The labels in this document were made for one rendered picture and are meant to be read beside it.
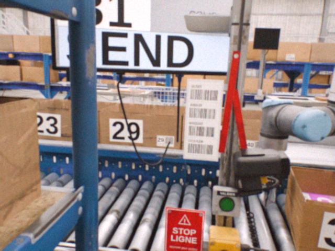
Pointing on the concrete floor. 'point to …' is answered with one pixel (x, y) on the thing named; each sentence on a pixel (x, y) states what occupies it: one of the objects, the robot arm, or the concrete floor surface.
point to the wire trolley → (156, 95)
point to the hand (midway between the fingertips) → (265, 202)
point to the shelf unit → (90, 26)
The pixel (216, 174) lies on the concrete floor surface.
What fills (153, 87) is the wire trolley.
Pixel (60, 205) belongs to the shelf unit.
